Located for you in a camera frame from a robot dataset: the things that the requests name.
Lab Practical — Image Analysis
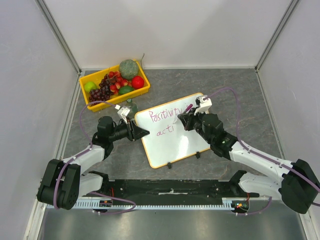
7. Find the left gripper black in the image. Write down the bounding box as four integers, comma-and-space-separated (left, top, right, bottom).
109, 117, 150, 142

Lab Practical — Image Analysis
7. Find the pink marker cap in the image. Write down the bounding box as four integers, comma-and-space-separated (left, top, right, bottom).
184, 104, 193, 113

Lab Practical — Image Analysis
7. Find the white whiteboard orange frame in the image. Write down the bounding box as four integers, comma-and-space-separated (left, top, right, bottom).
134, 92, 210, 169

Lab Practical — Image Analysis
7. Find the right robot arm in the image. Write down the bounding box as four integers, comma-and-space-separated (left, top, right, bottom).
177, 108, 320, 214

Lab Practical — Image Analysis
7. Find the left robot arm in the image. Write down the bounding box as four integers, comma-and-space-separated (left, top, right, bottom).
36, 116, 150, 210

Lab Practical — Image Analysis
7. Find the small glass bottle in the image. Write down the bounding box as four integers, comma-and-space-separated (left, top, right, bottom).
126, 98, 138, 116

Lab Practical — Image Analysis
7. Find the green mango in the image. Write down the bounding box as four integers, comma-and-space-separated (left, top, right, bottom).
118, 85, 135, 95

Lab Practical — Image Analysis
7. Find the red apple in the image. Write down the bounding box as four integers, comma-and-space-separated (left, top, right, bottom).
131, 76, 145, 90

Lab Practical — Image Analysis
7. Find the purple grape bunch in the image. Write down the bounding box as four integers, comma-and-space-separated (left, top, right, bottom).
88, 75, 118, 103

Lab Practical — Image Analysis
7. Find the yellow plastic bin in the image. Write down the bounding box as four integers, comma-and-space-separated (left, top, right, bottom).
79, 59, 150, 112

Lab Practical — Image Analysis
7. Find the green melon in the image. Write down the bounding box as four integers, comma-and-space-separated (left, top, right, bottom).
118, 59, 139, 80

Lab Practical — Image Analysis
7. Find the green apple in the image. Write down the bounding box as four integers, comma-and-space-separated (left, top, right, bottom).
83, 81, 98, 93

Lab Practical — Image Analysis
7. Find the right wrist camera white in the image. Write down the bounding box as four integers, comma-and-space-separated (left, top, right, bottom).
193, 95, 212, 116

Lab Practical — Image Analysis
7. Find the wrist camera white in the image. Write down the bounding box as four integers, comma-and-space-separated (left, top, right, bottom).
193, 95, 212, 116
114, 104, 131, 124

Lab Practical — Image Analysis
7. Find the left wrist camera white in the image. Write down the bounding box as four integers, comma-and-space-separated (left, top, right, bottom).
114, 104, 131, 124

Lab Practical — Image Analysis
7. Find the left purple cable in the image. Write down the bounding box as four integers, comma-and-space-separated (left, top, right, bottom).
53, 100, 137, 215

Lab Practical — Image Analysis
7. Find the purple cable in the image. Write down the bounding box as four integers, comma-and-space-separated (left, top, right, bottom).
206, 87, 320, 216
53, 100, 137, 215

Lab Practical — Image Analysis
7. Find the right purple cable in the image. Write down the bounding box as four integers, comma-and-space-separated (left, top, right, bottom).
206, 87, 320, 216

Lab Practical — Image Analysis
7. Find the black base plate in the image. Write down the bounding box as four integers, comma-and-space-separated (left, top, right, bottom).
98, 179, 260, 206

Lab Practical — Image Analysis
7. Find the light blue cable duct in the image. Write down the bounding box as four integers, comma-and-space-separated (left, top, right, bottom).
74, 197, 241, 210

